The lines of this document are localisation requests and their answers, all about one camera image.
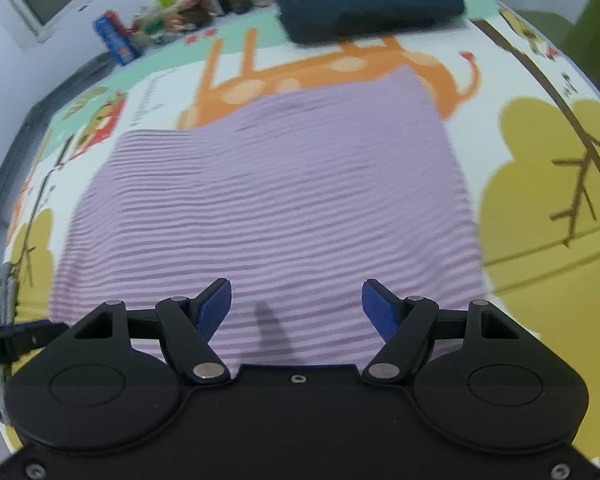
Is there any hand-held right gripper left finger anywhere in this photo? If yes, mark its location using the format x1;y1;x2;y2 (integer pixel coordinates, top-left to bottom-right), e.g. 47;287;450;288
70;278;233;387

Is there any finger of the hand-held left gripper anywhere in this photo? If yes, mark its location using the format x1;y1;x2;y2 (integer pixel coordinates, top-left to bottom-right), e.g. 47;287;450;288
0;321;70;368

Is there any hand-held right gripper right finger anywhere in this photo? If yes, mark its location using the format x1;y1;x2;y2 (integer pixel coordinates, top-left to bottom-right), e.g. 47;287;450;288
361;279;526;386

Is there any purple striped t-shirt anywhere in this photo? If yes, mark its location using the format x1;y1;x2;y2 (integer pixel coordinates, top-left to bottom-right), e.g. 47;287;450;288
50;67;488;368

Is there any grey padded fence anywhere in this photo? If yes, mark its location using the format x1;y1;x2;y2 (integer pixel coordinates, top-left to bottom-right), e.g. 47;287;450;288
0;52;113;266

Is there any printed play mat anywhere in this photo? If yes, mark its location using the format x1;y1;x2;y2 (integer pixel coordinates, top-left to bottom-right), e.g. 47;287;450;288
0;0;600;476

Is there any blue can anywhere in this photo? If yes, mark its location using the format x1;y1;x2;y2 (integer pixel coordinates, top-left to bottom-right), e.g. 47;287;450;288
94;10;141;66

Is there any folded navy garment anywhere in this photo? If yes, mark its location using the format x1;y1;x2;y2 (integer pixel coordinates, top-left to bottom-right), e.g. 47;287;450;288
275;0;468;46

